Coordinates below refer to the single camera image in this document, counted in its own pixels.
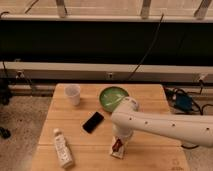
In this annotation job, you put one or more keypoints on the white plastic bottle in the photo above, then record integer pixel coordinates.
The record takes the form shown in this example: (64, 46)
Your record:
(63, 152)

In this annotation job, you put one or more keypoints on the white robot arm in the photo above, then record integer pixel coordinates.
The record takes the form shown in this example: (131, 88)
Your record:
(194, 129)

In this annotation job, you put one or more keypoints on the black object at left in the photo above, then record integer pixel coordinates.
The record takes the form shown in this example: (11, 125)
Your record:
(4, 133)

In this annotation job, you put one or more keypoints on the wooden table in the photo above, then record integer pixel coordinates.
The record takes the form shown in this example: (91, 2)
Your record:
(145, 152)

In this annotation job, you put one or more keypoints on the green bowl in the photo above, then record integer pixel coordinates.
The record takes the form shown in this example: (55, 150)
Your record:
(110, 97)

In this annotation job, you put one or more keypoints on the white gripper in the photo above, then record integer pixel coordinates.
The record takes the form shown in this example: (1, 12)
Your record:
(122, 134)

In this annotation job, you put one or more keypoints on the blue power box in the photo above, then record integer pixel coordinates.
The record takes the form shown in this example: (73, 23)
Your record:
(183, 102)

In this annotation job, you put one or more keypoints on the white plastic cup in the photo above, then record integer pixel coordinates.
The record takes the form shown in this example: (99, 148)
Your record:
(72, 92)

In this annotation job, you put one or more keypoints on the black smartphone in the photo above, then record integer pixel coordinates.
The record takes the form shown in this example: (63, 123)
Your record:
(90, 125)

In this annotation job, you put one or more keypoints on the red pepper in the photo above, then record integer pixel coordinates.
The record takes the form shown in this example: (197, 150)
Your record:
(117, 145)

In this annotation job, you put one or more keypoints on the white sponge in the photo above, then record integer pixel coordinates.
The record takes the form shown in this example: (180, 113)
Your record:
(121, 152)

